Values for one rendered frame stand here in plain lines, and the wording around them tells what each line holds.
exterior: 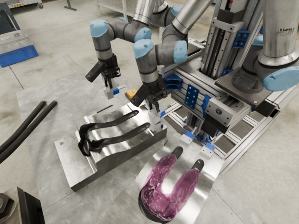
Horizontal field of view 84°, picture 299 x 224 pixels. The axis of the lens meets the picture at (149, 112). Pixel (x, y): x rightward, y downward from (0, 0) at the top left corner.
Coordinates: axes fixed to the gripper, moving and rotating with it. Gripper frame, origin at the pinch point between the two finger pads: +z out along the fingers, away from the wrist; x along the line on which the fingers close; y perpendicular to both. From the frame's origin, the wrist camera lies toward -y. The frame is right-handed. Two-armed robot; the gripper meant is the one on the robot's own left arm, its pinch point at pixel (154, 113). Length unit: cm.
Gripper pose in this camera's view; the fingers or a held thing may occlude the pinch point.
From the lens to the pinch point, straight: 83.3
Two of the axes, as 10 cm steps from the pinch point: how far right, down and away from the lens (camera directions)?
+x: -5.6, -5.1, 6.6
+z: 1.9, 6.9, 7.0
